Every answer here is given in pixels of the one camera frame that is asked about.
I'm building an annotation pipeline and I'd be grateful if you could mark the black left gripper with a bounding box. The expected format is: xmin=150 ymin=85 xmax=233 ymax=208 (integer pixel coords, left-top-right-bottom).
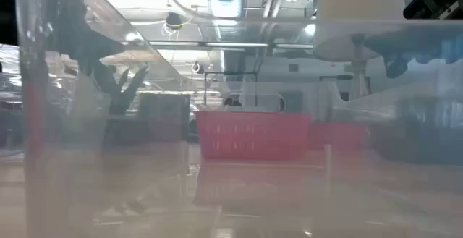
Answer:
xmin=57 ymin=0 xmax=126 ymax=62

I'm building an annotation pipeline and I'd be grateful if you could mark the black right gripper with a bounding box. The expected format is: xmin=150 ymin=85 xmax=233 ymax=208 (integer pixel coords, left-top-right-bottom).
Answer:
xmin=362 ymin=30 xmax=463 ymax=80

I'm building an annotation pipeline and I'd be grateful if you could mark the red plastic basket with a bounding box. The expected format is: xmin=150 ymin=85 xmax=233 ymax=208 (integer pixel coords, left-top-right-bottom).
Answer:
xmin=195 ymin=110 xmax=313 ymax=160
xmin=309 ymin=122 xmax=369 ymax=153

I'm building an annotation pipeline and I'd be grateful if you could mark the clear plastic shelf container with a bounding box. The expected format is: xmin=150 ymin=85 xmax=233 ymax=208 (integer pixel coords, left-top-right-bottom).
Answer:
xmin=14 ymin=0 xmax=463 ymax=238

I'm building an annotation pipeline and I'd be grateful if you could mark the white lamp shade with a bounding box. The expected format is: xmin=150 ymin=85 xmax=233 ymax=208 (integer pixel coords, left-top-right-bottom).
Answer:
xmin=313 ymin=0 xmax=407 ymax=63

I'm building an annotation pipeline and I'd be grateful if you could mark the green artificial plant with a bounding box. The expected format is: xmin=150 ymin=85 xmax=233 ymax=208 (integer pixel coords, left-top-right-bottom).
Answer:
xmin=90 ymin=62 xmax=150 ymax=116

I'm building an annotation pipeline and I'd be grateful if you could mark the grey doorway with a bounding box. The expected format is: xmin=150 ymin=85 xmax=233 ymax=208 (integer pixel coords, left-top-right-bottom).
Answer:
xmin=280 ymin=90 xmax=305 ymax=113

